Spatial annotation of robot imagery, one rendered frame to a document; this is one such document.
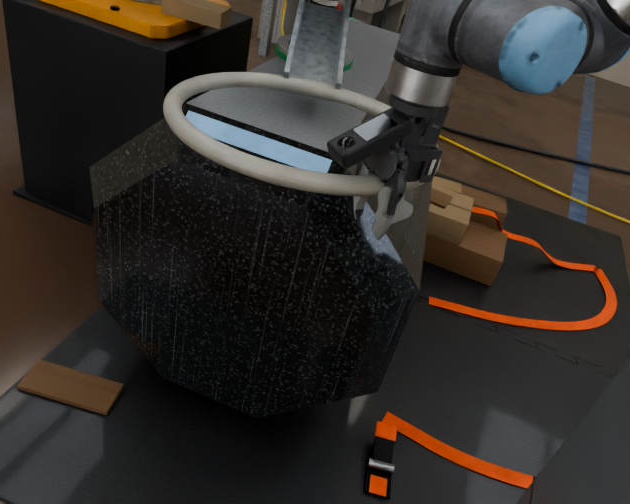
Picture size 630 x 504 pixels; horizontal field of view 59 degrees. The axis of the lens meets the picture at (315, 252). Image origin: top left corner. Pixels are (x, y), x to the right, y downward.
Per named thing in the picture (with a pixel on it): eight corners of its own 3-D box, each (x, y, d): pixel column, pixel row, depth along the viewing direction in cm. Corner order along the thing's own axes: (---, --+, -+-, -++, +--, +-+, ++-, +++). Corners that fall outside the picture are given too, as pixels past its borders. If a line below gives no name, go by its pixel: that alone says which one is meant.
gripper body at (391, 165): (431, 187, 83) (459, 110, 77) (385, 190, 79) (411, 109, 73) (402, 164, 89) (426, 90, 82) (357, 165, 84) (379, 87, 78)
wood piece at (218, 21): (161, 13, 179) (161, -4, 177) (174, 7, 188) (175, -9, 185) (219, 29, 178) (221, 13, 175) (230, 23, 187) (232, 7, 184)
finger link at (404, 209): (412, 242, 86) (423, 184, 82) (382, 246, 83) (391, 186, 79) (400, 236, 88) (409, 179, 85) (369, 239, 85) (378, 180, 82)
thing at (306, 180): (196, 68, 118) (197, 53, 117) (418, 115, 123) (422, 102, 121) (122, 158, 77) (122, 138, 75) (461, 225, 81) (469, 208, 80)
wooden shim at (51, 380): (17, 389, 148) (16, 385, 147) (39, 362, 156) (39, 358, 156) (106, 415, 147) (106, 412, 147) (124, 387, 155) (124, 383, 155)
